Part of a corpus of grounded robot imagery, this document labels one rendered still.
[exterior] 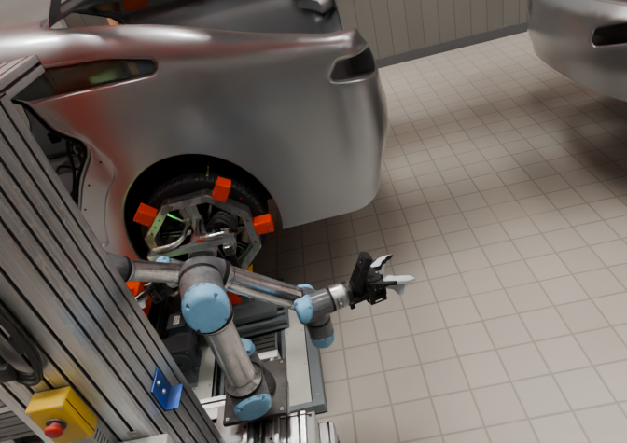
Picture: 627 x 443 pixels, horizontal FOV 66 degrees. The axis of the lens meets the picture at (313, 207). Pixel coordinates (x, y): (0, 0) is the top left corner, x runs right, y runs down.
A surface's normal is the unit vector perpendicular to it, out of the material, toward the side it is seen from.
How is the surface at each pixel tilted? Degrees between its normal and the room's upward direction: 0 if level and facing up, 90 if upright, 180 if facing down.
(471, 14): 90
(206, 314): 83
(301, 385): 0
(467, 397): 0
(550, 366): 0
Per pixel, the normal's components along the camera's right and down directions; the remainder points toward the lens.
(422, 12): 0.06, 0.56
